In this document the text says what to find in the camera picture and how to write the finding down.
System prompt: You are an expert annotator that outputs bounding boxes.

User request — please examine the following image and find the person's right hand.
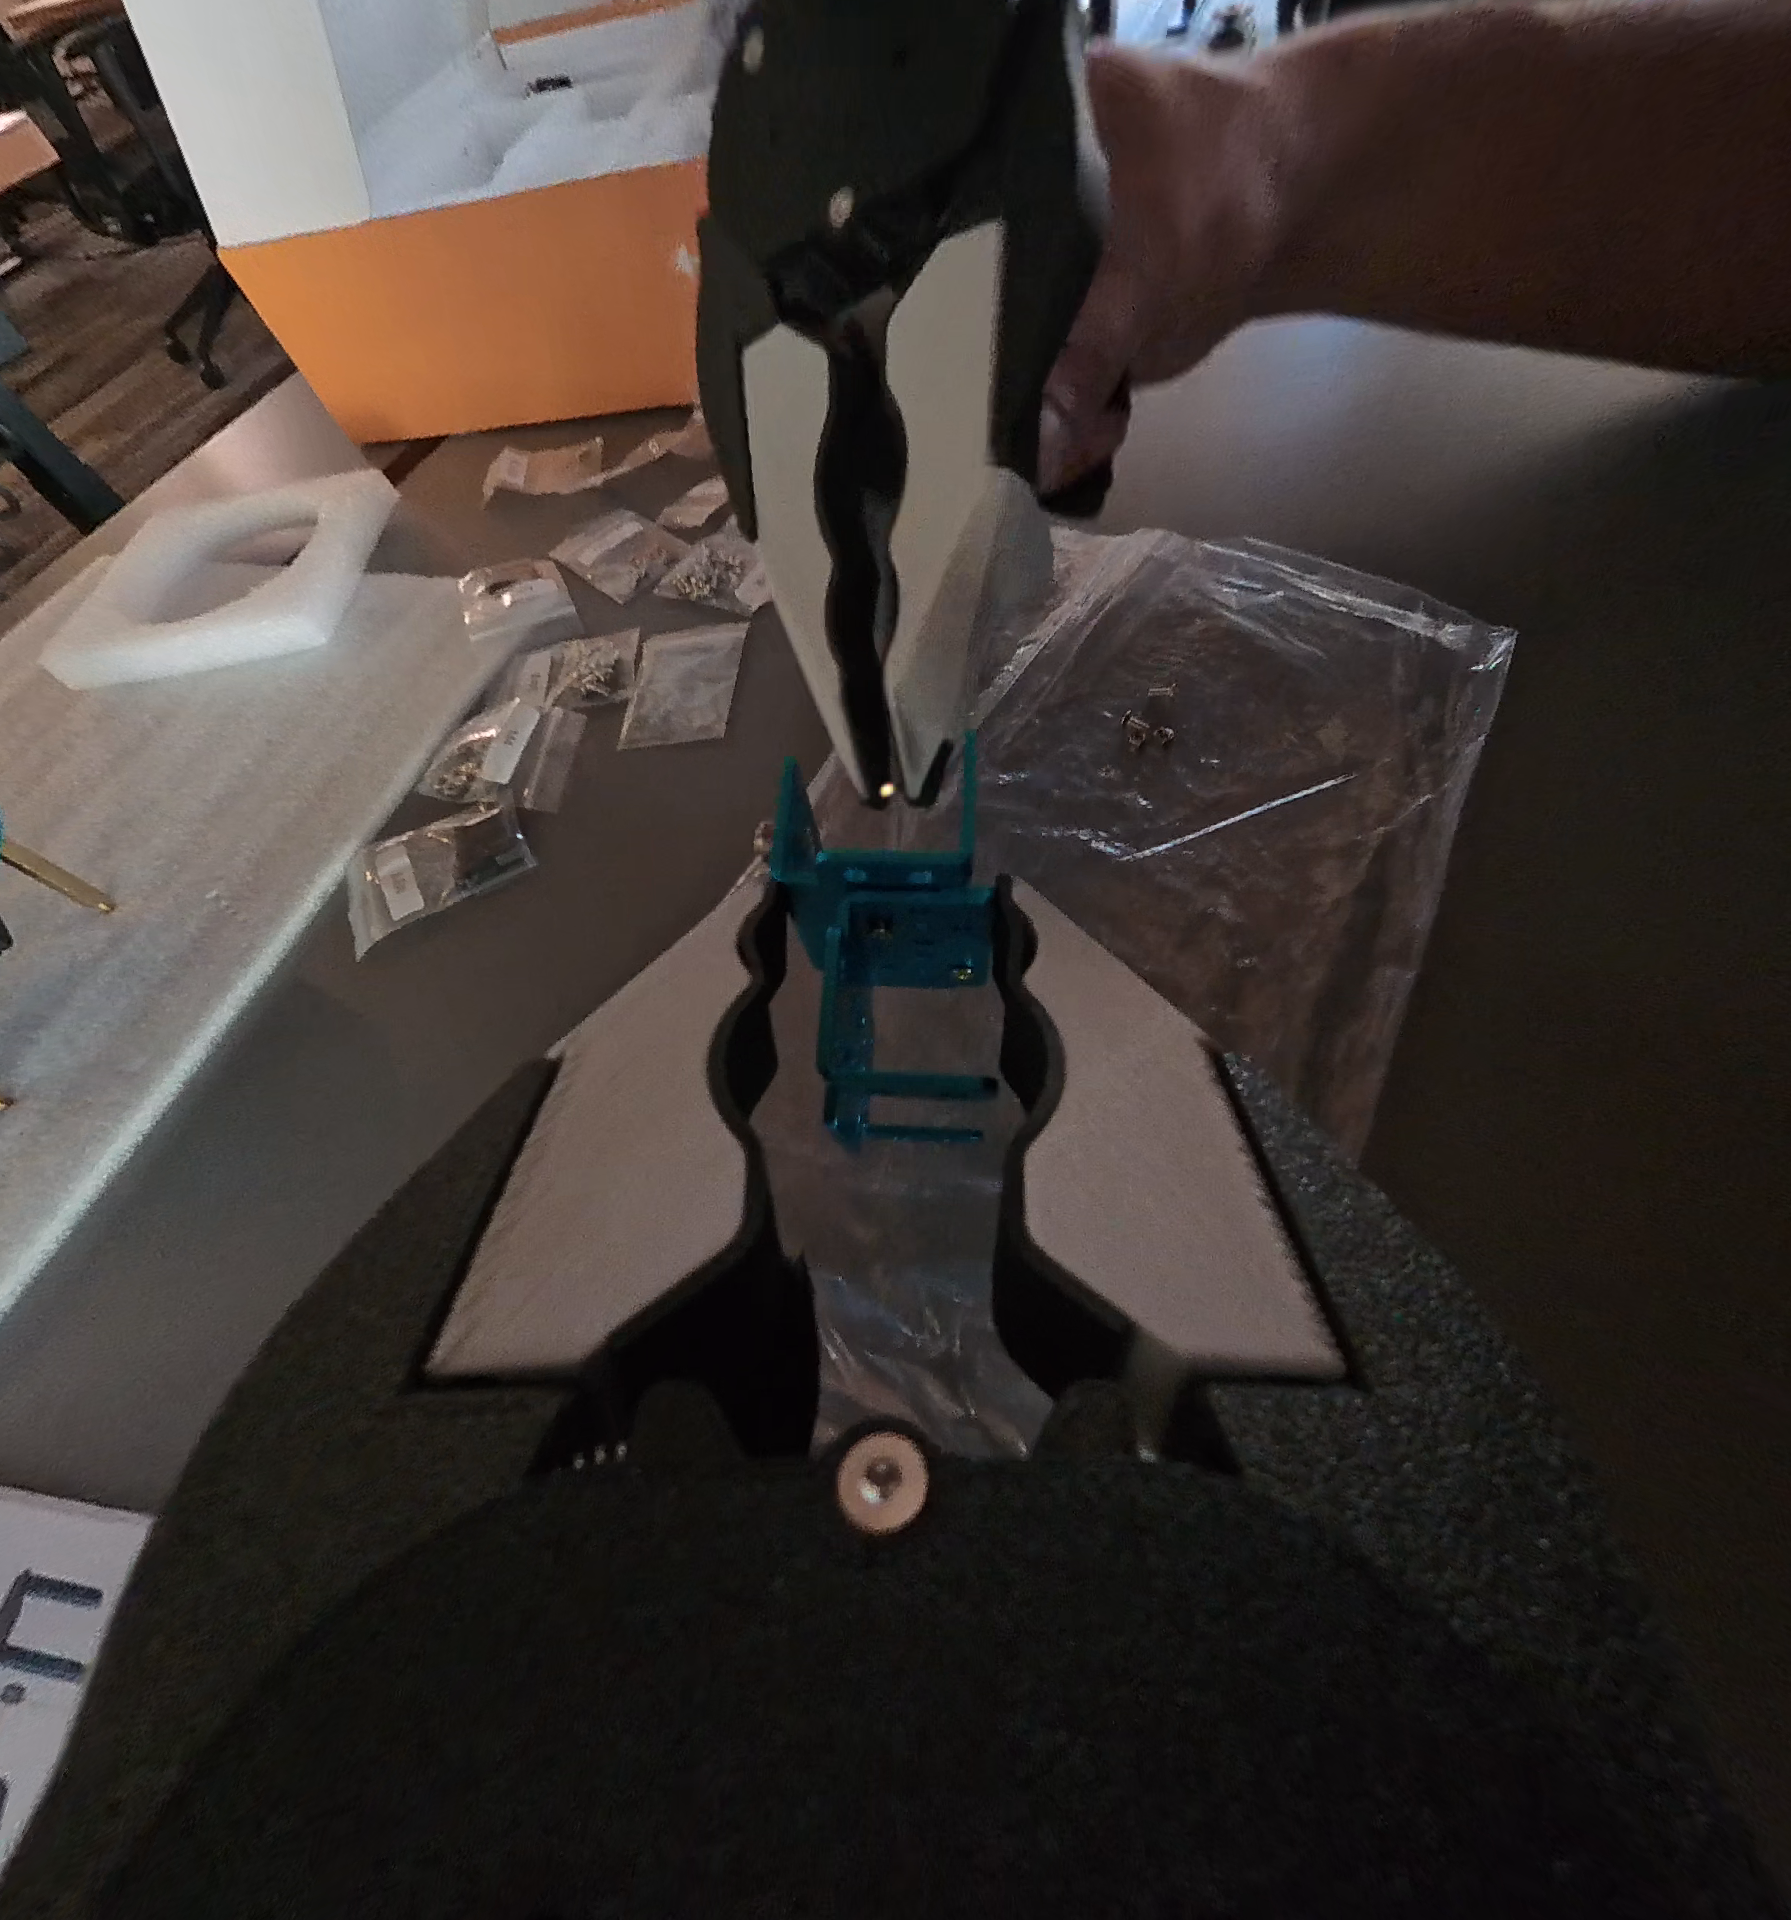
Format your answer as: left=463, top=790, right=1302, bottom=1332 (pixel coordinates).
left=1043, top=37, right=1295, bottom=460

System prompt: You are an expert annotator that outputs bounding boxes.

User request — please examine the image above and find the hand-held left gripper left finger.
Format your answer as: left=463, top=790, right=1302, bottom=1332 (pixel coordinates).
left=420, top=883, right=821, bottom=1454

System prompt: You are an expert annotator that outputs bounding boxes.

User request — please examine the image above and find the person's right forearm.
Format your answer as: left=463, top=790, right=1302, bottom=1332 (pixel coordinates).
left=1263, top=0, right=1791, bottom=383

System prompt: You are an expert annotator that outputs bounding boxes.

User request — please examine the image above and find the white instruction booklet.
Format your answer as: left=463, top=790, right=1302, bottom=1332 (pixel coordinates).
left=0, top=1476, right=160, bottom=1920

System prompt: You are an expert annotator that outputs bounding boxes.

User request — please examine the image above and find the white foam frame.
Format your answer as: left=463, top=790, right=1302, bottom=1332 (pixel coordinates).
left=40, top=471, right=396, bottom=694

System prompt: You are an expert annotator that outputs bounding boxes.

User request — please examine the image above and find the dark grey desk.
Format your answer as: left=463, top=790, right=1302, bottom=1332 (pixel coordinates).
left=0, top=353, right=1791, bottom=1920

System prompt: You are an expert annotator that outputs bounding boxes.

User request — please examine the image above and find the pile of small screw bags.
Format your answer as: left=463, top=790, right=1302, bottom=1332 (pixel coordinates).
left=347, top=426, right=778, bottom=960

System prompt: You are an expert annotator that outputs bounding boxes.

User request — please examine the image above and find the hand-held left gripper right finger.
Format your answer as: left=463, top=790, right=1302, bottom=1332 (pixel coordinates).
left=985, top=883, right=1354, bottom=1459

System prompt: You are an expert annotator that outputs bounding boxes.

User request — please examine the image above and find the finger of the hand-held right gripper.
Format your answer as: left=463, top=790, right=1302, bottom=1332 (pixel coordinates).
left=868, top=217, right=1059, bottom=805
left=744, top=307, right=897, bottom=805

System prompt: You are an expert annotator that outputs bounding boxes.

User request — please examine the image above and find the white foam slab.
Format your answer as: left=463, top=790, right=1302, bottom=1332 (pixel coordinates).
left=0, top=374, right=568, bottom=1419

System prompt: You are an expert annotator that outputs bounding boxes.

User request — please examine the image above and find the blue metal bracket assembly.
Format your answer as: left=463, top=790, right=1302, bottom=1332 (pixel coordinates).
left=752, top=727, right=1024, bottom=1155

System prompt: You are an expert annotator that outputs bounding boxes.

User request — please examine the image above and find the orange cardboard box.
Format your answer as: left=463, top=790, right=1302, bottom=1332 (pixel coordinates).
left=122, top=0, right=721, bottom=447

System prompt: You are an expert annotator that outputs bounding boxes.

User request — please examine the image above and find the large clear plastic bag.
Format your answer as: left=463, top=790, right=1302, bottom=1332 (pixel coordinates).
left=814, top=526, right=1518, bottom=1450

